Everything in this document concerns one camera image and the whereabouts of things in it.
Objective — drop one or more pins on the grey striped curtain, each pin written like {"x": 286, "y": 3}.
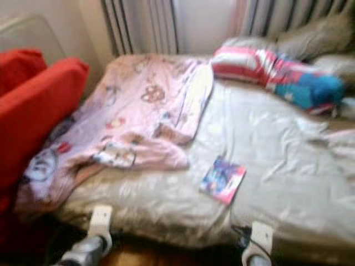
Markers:
{"x": 283, "y": 16}
{"x": 138, "y": 27}

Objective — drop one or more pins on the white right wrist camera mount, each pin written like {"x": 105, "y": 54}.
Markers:
{"x": 260, "y": 237}

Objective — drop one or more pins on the grey quilted mattress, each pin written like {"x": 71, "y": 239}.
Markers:
{"x": 33, "y": 33}

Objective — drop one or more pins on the pink white striped pillow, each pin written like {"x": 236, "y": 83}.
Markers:
{"x": 236, "y": 64}

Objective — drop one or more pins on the red cushion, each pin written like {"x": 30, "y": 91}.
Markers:
{"x": 19, "y": 66}
{"x": 39, "y": 116}

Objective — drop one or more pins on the pink printed blanket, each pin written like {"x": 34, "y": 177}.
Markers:
{"x": 144, "y": 105}

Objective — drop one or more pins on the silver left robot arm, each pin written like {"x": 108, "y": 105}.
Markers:
{"x": 83, "y": 255}

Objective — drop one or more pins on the colourful magazine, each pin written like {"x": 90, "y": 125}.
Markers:
{"x": 222, "y": 180}

